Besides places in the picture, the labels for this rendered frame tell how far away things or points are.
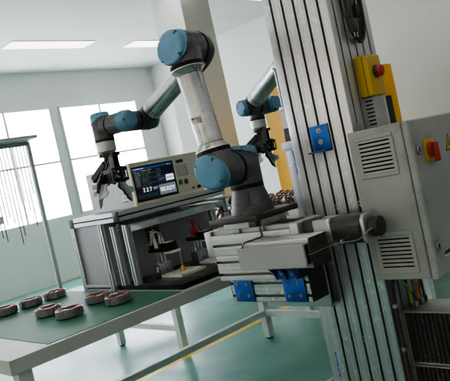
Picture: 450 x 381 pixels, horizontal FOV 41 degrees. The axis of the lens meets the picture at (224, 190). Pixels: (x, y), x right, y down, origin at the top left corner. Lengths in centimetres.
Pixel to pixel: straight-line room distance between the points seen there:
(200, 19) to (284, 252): 560
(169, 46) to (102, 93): 860
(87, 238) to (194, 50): 134
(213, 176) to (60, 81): 840
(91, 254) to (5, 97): 687
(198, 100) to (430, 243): 83
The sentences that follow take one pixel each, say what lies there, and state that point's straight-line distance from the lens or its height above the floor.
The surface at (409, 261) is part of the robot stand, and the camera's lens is 187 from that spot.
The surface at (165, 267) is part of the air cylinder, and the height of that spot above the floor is 80.
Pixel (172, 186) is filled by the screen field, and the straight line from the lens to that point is 296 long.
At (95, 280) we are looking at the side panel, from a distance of 304.
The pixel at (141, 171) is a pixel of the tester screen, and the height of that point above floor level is 127.
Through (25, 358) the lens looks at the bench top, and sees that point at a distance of 212.
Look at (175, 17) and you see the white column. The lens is 712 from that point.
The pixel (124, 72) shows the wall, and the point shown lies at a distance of 1093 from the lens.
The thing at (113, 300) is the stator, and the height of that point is 77.
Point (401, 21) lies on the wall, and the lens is 800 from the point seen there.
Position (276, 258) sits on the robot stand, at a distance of 180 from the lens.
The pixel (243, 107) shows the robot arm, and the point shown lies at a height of 145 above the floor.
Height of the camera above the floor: 121
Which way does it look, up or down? 2 degrees down
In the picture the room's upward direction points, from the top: 12 degrees counter-clockwise
